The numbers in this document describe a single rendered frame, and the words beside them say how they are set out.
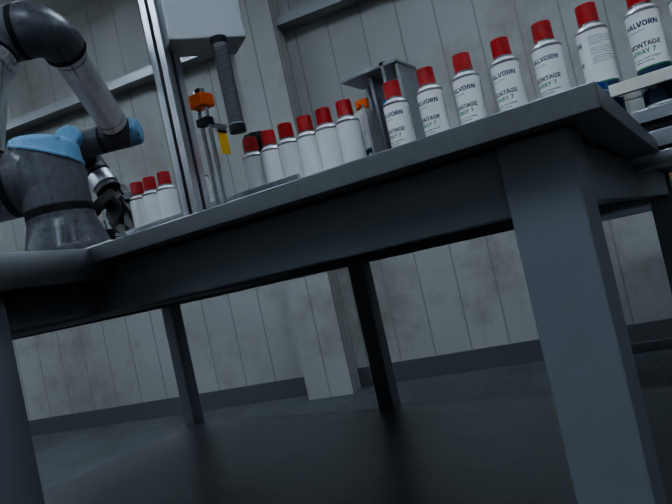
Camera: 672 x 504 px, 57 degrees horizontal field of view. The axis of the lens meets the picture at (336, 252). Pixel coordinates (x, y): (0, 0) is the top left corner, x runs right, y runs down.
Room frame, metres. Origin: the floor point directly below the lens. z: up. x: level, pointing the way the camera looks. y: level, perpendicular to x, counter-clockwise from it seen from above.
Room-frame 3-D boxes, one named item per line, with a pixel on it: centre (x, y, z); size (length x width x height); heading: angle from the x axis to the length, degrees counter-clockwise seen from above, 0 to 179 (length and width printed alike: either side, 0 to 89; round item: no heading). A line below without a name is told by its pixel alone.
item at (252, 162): (1.42, 0.14, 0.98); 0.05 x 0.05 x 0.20
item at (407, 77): (1.33, -0.17, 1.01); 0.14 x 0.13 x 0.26; 58
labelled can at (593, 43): (1.02, -0.50, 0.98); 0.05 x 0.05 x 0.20
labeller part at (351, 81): (1.34, -0.18, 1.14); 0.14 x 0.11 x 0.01; 58
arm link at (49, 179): (1.09, 0.47, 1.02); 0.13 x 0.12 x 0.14; 92
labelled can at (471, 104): (1.14, -0.31, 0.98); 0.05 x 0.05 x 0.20
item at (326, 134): (1.31, -0.04, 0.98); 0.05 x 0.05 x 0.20
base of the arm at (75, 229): (1.08, 0.46, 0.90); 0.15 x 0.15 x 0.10
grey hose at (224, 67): (1.31, 0.15, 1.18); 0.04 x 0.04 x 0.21
